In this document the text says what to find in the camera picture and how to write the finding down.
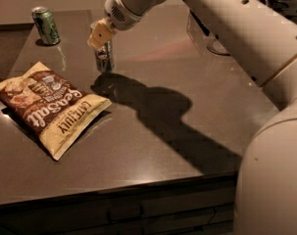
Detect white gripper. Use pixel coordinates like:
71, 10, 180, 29
87, 0, 166, 50

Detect silver redbull can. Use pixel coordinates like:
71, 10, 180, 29
88, 36, 115, 73

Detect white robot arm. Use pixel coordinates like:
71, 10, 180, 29
88, 0, 297, 235

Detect green soda can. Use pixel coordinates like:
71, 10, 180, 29
31, 6, 60, 46

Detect brown sea salt chip bag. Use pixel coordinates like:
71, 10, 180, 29
0, 62, 111, 161

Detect black wire napkin holder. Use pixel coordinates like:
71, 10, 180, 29
186, 11, 210, 47

